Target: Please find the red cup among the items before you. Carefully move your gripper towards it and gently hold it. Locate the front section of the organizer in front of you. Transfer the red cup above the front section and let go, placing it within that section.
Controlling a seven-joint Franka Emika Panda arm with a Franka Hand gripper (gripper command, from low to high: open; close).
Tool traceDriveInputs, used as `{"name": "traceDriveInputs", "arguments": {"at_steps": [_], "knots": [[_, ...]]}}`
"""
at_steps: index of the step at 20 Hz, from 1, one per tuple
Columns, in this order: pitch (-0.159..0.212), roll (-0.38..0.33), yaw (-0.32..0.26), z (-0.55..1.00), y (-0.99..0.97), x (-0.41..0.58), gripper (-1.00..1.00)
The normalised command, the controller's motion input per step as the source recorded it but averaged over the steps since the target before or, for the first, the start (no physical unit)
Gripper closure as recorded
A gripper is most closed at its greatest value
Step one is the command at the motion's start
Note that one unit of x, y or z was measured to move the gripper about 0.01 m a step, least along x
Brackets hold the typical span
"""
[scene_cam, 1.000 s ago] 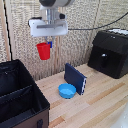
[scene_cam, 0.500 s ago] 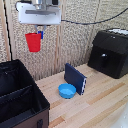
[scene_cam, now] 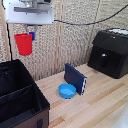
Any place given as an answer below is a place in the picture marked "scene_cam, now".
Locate black appliance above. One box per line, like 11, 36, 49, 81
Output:
87, 28, 128, 80

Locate blue bowl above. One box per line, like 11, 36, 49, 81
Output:
58, 83, 77, 100

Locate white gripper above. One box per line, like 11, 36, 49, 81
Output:
2, 0, 55, 42

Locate dark blue flat box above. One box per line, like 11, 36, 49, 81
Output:
63, 62, 88, 96

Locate red cup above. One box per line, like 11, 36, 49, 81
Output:
13, 32, 34, 57

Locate black cable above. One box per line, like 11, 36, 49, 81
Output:
53, 3, 128, 27

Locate black fabric storage box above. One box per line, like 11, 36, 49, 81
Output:
0, 59, 51, 128

